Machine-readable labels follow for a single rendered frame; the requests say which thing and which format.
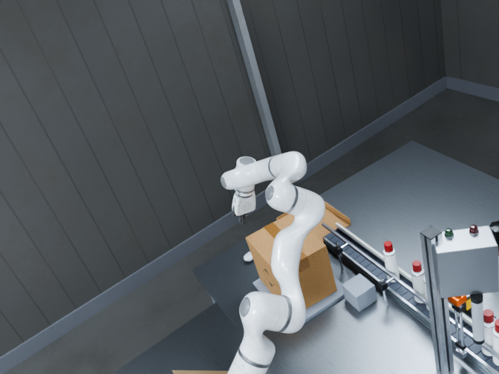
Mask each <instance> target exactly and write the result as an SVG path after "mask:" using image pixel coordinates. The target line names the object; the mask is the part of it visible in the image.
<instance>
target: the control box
mask: <svg viewBox="0 0 499 374"><path fill-rule="evenodd" d="M477 228H478V230H479V232H478V234H470V233H469V230H470V228H467V229H456V230H452V231H453V233H454V237H452V238H447V237H445V235H444V234H445V232H442V236H443V238H442V239H441V240H439V241H437V240H435V241H436V243H435V244H434V256H435V264H436V271H437V285H438V289H439V293H440V297H441V298H450V297H457V296H464V295H476V294H483V293H490V292H498V291H499V265H498V244H497V241H496V239H495V236H494V235H493V232H492V229H491V227H490V226H478V227H477Z"/></svg>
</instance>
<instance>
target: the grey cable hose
mask: <svg viewBox="0 0 499 374"><path fill-rule="evenodd" d="M470 298H471V304H472V331H473V336H472V337H473V342H474V343H475V344H479V345H481V344H483V343H484V342H485V336H484V322H483V294H476V295H470Z"/></svg>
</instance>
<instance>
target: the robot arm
mask: <svg viewBox="0 0 499 374"><path fill-rule="evenodd" d="M306 172H307V163H306V160H305V158H304V156H303V155H302V154H301V153H299V152H297V151H289V152H286V153H283V154H279V155H275V156H273V157H268V158H266V159H263V160H259V161H257V162H256V160H255V159H254V158H252V157H240V158H239V159H238V160H237V165H236V168H235V169H233V170H231V171H227V172H225V173H224V174H223V175H222V176H221V184H222V186H223V187H224V188H226V189H229V190H233V189H235V191H236V192H235V194H234V197H233V201H232V210H233V212H232V215H233V216H239V218H238V221H239V223H241V224H242V225H244V224H246V218H247V215H248V214H249V212H251V211H254V210H255V192H254V190H255V184H258V183H262V182H265V181H268V180H273V181H272V182H271V183H270V184H269V186H268V187H267V190H266V192H265V197H266V200H267V203H268V204H269V205H270V206H271V207H272V208H273V209H275V210H278V211H282V212H285V213H288V214H292V215H294V217H295V219H294V221H293V223H292V224H291V225H289V226H288V227H287V228H285V229H283V230H281V231H280V232H279V233H278V234H277V235H276V237H275V240H274V244H273V250H272V256H271V269H272V272H273V275H274V276H275V278H276V280H277V281H278V283H279V285H280V287H281V295H274V294H271V293H267V292H251V293H249V294H248V295H246V296H245V297H244V299H243V300H242V302H241V304H240V307H239V312H240V316H241V320H242V324H243V326H244V338H243V341H242V342H241V345H240V347H239V349H238V351H237V354H236V356H235V358H234V360H233V362H232V365H231V367H230V368H229V372H228V373H227V374H266V373H267V370H268V368H269V366H270V364H271V362H272V360H273V357H274V355H275V345H274V343H273V342H272V341H271V340H270V339H269V338H268V337H267V336H265V335H264V334H263V332H264V331H265V330H271V331H275V332H283V333H294V332H298V331H299V330H300V329H301V328H302V327H303V325H304V322H305V319H306V307H305V302H304V297H303V294H302V290H301V286H300V282H299V262H300V258H301V251H302V247H303V244H304V240H305V238H306V236H307V235H308V234H309V233H310V231H311V230H312V229H313V228H314V227H316V226H317V225H318V224H319V223H320V222H321V221H322V218H323V217H324V213H325V204H324V201H323V199H322V198H321V197H320V196H319V195H318V194H317V193H315V192H312V191H309V190H307V189H304V188H300V187H298V186H294V185H292V183H294V182H296V181H298V180H300V179H301V178H302V177H303V176H304V175H305V174H306Z"/></svg>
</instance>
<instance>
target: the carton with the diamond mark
mask: <svg viewBox="0 0 499 374"><path fill-rule="evenodd" d="M294 219H295V217H294V216H293V215H292V214H288V215H286V216H284V217H282V218H281V219H279V220H277V221H275V222H272V223H270V224H269V225H267V226H265V227H264V228H262V229H260V230H258V231H256V232H255V233H253V234H251V235H249V236H247V237H246V240H247V243H248V246H249V250H250V252H251V254H252V258H253V260H254V263H255V266H256V269H257V271H258V275H259V277H260V279H261V281H262V282H263V283H264V285H265V286H266V287H267V288H268V289H269V290H270V292H271V293H272V294H274V295H281V287H280V285H279V283H278V281H277V280H276V278H275V276H274V275H273V272H272V269H271V256H272V250H273V244H274V240H275V237H276V235H277V234H278V233H279V232H280V231H281V230H283V229H285V228H287V227H288V226H289V225H291V224H292V223H293V221H294ZM299 282H300V286H301V290H302V294H303V297H304V302H305V307H306V309H307V308H308V307H310V306H312V305H314V304H315V303H317V302H319V301H320V300H322V299H323V298H326V297H327V296H328V295H330V294H332V293H334V292H335V291H337V288H336V282H335V279H334V276H333V270H332V267H331V264H330V258H329V255H328V252H327V247H326V245H325V244H324V243H323V242H321V241H320V239H318V238H317V236H315V235H314V234H313V233H312V232H310V233H309V234H308V235H307V236H306V238H305V240H304V244H303V247H302V251H301V258H300V262H299Z"/></svg>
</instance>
